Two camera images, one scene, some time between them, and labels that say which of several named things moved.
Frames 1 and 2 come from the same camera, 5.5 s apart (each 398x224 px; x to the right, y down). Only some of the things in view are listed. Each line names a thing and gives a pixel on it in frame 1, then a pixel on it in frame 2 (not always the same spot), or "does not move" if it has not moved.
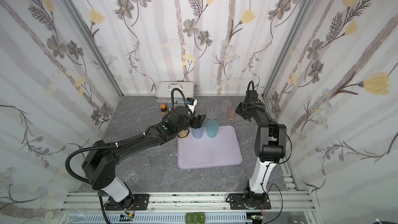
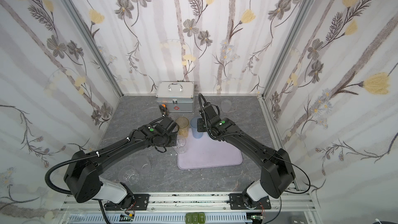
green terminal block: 195,218 does not move
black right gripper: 243,110 -> 201,125
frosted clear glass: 225,104 does not move
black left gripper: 198,121 -> 169,135
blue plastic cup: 198,133 does not move
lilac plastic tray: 224,150 does not move
